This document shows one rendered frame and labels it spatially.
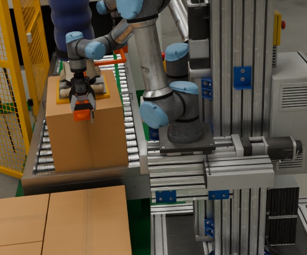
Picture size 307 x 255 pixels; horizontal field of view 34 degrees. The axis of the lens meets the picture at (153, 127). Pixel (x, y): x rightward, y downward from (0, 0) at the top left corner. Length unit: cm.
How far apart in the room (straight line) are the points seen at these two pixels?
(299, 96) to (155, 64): 67
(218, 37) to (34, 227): 124
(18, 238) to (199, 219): 87
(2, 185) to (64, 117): 147
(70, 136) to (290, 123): 113
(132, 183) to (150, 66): 108
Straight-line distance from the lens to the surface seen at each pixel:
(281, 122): 222
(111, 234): 238
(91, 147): 271
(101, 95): 274
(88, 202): 261
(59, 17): 270
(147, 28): 182
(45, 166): 299
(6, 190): 391
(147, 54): 183
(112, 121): 265
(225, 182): 200
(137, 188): 280
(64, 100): 274
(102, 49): 210
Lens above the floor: 199
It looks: 26 degrees down
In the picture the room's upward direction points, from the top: 4 degrees counter-clockwise
